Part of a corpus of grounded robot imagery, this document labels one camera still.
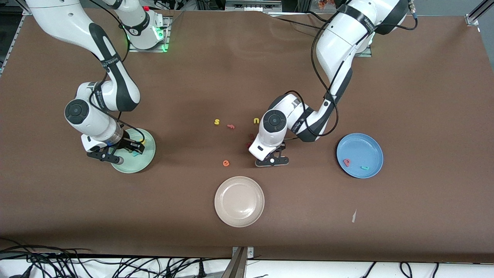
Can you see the metal frame equipment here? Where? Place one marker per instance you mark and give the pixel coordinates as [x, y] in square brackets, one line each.
[252, 5]

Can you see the beige plate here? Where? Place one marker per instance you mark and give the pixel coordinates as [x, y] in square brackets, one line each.
[239, 202]

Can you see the aluminium profile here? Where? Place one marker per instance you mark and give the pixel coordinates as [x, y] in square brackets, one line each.
[472, 18]

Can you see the metal clamp bracket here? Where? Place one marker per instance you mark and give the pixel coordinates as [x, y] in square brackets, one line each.
[237, 266]

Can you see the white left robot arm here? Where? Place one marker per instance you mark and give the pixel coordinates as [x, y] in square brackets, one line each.
[339, 38]

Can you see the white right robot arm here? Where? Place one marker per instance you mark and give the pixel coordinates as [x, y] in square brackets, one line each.
[61, 23]

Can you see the pink foam letter p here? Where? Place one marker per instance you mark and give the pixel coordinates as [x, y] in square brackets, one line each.
[347, 163]

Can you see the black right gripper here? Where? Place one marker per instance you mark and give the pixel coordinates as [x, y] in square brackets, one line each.
[126, 143]

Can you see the orange flowers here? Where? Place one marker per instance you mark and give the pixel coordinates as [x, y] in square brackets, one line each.
[328, 3]

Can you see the white paper scrap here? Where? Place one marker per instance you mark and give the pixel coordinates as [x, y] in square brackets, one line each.
[354, 216]

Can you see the brown paper table cover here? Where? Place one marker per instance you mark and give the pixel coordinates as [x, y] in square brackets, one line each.
[247, 77]

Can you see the blue plate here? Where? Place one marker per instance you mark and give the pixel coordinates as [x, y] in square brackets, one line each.
[359, 150]

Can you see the green plate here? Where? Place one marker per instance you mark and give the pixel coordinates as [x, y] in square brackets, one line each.
[135, 166]

